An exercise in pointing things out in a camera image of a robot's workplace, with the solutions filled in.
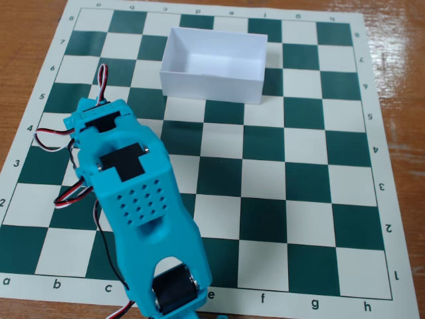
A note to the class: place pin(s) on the white rectangular open box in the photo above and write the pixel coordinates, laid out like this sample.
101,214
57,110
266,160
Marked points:
212,83

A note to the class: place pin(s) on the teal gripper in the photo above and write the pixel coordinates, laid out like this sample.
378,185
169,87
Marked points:
100,114

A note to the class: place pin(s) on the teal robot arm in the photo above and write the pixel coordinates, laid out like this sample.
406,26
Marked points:
156,216

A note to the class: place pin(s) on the green and white chessboard mat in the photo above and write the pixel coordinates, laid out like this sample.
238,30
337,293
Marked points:
299,186

